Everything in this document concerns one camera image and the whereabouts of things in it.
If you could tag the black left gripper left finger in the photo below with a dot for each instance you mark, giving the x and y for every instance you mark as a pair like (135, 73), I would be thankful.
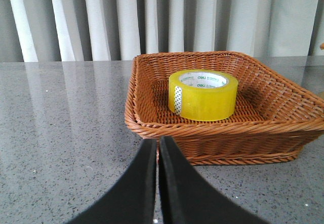
(132, 198)

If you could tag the white pleated curtain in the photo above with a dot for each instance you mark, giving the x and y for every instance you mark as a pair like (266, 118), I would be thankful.
(79, 30)

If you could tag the brown wicker basket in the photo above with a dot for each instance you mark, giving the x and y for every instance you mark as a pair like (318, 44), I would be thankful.
(273, 119)

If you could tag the yellow tape roll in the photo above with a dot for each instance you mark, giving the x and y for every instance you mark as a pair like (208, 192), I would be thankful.
(202, 95)

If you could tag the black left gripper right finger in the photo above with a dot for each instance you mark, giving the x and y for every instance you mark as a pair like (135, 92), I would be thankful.
(188, 198)

